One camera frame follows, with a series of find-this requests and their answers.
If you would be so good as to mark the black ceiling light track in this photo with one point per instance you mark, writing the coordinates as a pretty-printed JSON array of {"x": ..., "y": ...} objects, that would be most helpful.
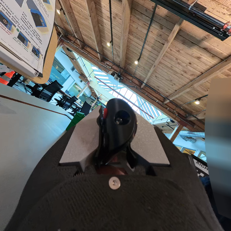
[
  {"x": 147, "y": 32},
  {"x": 111, "y": 23}
]

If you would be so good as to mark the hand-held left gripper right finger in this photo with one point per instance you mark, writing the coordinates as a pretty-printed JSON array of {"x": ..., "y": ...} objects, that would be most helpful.
[{"x": 151, "y": 144}]

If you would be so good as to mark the black remote control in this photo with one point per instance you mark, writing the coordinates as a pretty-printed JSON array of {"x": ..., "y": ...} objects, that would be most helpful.
[{"x": 119, "y": 126}]

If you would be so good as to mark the orange traffic cone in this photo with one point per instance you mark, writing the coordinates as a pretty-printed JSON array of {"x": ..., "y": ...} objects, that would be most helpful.
[{"x": 7, "y": 77}]

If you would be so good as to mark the light wooden board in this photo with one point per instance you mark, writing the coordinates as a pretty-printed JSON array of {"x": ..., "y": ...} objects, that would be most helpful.
[{"x": 49, "y": 59}]

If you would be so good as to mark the black office chair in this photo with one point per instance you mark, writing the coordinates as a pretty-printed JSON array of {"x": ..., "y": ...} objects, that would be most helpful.
[
  {"x": 85, "y": 108},
  {"x": 48, "y": 90},
  {"x": 68, "y": 102}
]

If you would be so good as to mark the green bin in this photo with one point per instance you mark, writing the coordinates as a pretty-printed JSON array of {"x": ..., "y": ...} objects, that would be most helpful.
[{"x": 75, "y": 120}]

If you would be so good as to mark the black overhead metal rail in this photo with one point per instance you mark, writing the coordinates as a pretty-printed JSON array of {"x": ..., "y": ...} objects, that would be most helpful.
[{"x": 198, "y": 16}]

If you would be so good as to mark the round ceiling spotlight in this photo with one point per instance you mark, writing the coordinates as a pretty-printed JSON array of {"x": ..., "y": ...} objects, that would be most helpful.
[
  {"x": 58, "y": 11},
  {"x": 108, "y": 44},
  {"x": 197, "y": 102},
  {"x": 136, "y": 62}
]

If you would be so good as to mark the printed instruction sheet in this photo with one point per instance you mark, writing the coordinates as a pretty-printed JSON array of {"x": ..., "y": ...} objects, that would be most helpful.
[{"x": 23, "y": 32}]

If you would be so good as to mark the white ceiling device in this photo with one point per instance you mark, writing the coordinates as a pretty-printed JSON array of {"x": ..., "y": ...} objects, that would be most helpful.
[{"x": 114, "y": 75}]

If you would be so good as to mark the silver air duct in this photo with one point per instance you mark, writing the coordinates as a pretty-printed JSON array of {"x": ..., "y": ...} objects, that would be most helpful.
[{"x": 191, "y": 135}]

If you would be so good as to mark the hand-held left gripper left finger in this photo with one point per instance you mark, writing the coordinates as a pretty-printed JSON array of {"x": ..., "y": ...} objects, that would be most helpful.
[{"x": 81, "y": 140}]

